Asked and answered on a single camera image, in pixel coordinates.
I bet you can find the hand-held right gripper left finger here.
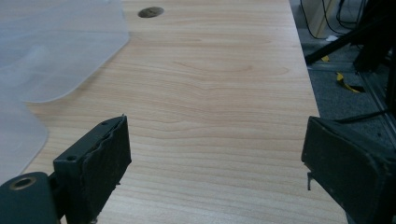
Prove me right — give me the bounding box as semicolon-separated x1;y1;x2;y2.
52;114;133;224

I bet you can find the yellow tape strip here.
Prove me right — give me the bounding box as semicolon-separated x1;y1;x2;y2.
335;72;366;94

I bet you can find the black floor cable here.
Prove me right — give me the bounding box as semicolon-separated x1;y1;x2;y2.
334;108;391;124

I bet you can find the translucent white plastic sheet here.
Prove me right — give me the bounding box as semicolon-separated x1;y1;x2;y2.
0;0;131;186

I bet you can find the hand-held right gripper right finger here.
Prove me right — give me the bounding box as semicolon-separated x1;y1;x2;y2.
301;116;396;224

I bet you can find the round cable hole cover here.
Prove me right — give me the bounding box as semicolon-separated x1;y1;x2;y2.
137;6;165;19

